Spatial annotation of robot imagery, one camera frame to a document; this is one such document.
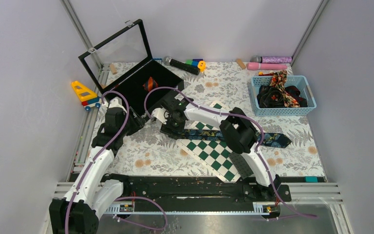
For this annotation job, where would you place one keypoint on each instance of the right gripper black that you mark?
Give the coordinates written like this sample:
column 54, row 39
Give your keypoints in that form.
column 167, row 128

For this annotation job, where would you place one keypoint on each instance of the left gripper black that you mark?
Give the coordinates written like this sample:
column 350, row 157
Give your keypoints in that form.
column 138, row 124

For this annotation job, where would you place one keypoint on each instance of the dark blue floral tie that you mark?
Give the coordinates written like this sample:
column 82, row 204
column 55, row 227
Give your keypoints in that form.
column 275, row 140

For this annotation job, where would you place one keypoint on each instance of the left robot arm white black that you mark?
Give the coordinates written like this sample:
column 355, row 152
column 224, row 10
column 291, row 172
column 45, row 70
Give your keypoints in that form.
column 81, row 208

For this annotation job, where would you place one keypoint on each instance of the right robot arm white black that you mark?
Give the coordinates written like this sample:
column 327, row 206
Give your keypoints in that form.
column 242, row 134

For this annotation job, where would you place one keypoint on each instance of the dark red ties pile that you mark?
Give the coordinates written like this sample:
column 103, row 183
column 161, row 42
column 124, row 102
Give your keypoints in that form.
column 272, row 97

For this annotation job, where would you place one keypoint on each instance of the floral table mat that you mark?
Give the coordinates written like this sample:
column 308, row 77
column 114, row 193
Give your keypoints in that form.
column 149, row 152

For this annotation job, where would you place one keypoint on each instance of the orange navy striped rolled tie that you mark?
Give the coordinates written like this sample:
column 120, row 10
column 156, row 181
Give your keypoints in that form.
column 150, row 84

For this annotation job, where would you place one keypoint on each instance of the yellow toy truck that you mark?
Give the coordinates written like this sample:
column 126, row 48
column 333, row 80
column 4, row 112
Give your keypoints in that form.
column 87, row 97

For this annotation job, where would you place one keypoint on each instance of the black glitter microphone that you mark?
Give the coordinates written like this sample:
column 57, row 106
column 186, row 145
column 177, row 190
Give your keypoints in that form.
column 180, row 65

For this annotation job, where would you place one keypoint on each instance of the green white chessboard mat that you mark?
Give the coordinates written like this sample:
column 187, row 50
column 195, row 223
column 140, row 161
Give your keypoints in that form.
column 211, row 159

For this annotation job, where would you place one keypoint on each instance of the wooden peg left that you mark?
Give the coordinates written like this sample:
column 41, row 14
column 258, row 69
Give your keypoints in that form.
column 112, row 69

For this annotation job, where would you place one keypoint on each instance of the black display box glass lid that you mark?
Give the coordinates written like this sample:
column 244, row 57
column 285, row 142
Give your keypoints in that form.
column 129, row 51

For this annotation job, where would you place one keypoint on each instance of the green blue block stack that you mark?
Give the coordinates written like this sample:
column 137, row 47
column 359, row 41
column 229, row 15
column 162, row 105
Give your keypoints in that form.
column 193, row 62

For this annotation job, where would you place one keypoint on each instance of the grey studded baseplate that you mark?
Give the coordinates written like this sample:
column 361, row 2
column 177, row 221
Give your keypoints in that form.
column 241, row 165

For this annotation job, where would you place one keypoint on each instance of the small wooden block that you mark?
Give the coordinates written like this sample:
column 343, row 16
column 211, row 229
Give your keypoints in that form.
column 240, row 63

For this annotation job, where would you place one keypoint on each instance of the purple glitter microphone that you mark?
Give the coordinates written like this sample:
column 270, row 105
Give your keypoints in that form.
column 271, row 59

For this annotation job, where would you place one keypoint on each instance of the red floral tie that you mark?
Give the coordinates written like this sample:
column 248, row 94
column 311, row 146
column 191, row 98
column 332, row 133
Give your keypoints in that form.
column 278, row 81

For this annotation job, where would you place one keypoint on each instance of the light blue plastic basket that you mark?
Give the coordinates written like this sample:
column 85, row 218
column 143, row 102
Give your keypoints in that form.
column 299, row 82

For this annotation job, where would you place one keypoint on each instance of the teal small block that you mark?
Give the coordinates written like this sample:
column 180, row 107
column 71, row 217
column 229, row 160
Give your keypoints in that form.
column 311, row 179

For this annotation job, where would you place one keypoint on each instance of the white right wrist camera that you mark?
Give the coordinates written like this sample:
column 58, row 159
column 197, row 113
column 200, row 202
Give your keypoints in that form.
column 160, row 114

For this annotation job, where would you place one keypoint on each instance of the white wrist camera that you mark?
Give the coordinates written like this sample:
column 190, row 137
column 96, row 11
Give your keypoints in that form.
column 160, row 114
column 114, row 103

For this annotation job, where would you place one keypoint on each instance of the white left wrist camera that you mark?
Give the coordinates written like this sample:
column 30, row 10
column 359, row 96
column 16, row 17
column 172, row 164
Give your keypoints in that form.
column 114, row 103

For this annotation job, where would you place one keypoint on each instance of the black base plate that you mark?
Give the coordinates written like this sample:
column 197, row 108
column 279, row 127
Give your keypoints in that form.
column 197, row 194

